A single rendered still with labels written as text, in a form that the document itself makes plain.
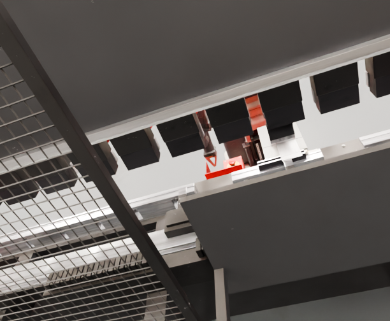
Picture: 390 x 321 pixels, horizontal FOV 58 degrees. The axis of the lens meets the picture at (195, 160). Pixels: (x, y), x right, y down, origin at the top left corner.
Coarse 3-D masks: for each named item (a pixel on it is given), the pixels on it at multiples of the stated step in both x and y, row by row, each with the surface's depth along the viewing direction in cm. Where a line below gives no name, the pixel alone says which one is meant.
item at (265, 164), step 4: (304, 152) 145; (300, 156) 146; (304, 156) 146; (264, 160) 150; (268, 160) 150; (272, 160) 148; (276, 160) 147; (280, 160) 147; (292, 160) 147; (296, 160) 147; (260, 164) 149; (264, 164) 149; (268, 164) 149; (272, 164) 149; (276, 164) 149; (280, 164) 149; (260, 168) 150; (264, 168) 150; (268, 168) 150
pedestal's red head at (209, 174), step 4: (240, 156) 196; (224, 160) 198; (228, 160) 197; (236, 160) 194; (240, 160) 193; (224, 164) 195; (240, 164) 180; (208, 168) 200; (228, 168) 182; (232, 168) 182; (236, 168) 182; (240, 168) 182; (244, 168) 193; (208, 172) 196; (212, 172) 183; (216, 172) 183; (220, 172) 183; (224, 172) 183; (228, 172) 183; (208, 176) 185; (212, 176) 185; (216, 176) 185
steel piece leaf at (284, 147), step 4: (284, 140) 155; (288, 140) 155; (292, 140) 154; (276, 144) 156; (280, 144) 155; (284, 144) 154; (288, 144) 153; (292, 144) 152; (296, 144) 151; (280, 148) 152; (284, 148) 152; (288, 148) 151; (292, 148) 150; (296, 148) 149; (280, 152) 150; (284, 152) 150; (288, 152) 149; (292, 152) 148; (296, 152) 147; (280, 156) 148
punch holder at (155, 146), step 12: (132, 132) 137; (144, 132) 137; (120, 144) 140; (132, 144) 140; (144, 144) 140; (156, 144) 147; (120, 156) 143; (132, 156) 143; (144, 156) 143; (156, 156) 143; (132, 168) 147
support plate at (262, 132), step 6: (264, 126) 171; (294, 126) 162; (258, 132) 168; (264, 132) 167; (294, 132) 158; (300, 132) 157; (264, 138) 163; (300, 138) 154; (264, 144) 159; (270, 144) 158; (300, 144) 151; (264, 150) 156; (270, 150) 154; (276, 150) 153; (264, 156) 152; (270, 156) 151; (276, 156) 150
